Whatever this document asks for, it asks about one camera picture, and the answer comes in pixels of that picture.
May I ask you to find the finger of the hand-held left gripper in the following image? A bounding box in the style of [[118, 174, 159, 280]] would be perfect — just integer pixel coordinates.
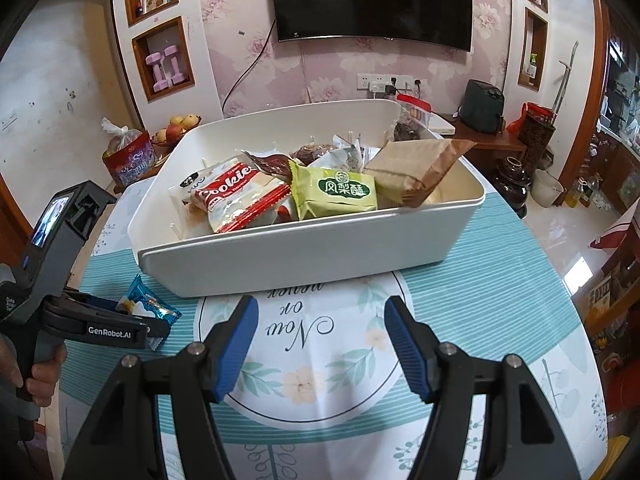
[[144, 321, 172, 352], [47, 290, 153, 326]]

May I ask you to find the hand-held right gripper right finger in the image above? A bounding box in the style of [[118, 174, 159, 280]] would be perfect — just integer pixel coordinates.
[[384, 295, 583, 480]]

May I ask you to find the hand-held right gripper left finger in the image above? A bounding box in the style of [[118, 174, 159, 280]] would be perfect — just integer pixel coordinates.
[[60, 294, 260, 480]]

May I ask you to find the blue white snack packet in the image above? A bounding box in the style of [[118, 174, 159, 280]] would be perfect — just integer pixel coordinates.
[[116, 274, 183, 353]]

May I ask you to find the white storage box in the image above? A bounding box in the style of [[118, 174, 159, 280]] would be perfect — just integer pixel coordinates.
[[126, 97, 486, 298]]

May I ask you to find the red white cookie packet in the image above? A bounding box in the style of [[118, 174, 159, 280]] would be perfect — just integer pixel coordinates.
[[190, 156, 293, 234]]

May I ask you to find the green snack packet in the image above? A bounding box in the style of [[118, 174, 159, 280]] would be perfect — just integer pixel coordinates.
[[289, 160, 379, 222]]

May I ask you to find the brown paper snack packet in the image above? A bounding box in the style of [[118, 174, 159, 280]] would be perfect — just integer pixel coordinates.
[[362, 137, 478, 209]]

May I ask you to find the brown white snack packet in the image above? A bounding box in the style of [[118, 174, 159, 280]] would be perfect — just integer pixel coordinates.
[[242, 149, 296, 181]]

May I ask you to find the person's left hand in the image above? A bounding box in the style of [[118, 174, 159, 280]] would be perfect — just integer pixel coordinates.
[[0, 332, 68, 401]]

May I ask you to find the teal white printed tablecloth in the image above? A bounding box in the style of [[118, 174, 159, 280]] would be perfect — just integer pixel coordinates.
[[60, 145, 608, 480]]

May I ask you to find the red plastic bag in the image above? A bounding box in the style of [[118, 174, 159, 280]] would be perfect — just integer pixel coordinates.
[[101, 117, 156, 187]]

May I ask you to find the fruit bowl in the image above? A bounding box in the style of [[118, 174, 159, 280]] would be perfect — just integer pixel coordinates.
[[151, 114, 203, 150]]

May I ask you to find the dark ceramic jar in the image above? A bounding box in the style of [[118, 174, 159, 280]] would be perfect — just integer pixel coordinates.
[[494, 156, 532, 218]]

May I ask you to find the pink dumbbell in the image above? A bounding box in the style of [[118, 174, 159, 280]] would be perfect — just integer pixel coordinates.
[[164, 45, 186, 86], [146, 50, 171, 92]]

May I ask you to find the white printed snack packet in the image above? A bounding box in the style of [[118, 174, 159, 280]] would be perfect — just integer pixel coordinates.
[[305, 142, 368, 171]]

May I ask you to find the dark red snack packet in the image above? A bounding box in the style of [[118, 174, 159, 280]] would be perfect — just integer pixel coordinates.
[[287, 142, 341, 163]]

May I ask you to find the white bucket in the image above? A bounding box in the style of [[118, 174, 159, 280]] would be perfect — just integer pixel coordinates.
[[531, 169, 566, 207]]

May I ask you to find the wooden side table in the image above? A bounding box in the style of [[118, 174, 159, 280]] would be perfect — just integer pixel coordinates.
[[430, 110, 528, 161]]

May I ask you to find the cooking oil bottle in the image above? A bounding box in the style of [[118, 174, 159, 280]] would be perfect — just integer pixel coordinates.
[[565, 176, 591, 208]]

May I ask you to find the clear bag with red zip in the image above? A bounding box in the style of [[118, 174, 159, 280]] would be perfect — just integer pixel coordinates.
[[396, 92, 432, 143]]

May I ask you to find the dark woven basket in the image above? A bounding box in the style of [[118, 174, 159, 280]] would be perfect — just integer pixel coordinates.
[[517, 102, 557, 161]]

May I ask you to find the black air fryer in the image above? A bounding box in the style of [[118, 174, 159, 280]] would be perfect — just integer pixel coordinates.
[[457, 80, 506, 133]]

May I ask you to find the metal pole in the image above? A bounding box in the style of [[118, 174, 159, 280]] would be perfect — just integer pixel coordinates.
[[550, 40, 580, 113]]

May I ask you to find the black curved television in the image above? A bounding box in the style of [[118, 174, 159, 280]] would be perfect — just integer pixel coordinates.
[[269, 0, 473, 53]]

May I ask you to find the black television cable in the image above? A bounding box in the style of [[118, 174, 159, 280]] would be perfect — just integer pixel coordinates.
[[222, 20, 277, 118]]

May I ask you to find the white wall socket strip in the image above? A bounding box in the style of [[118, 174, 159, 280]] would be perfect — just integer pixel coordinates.
[[357, 74, 416, 92]]

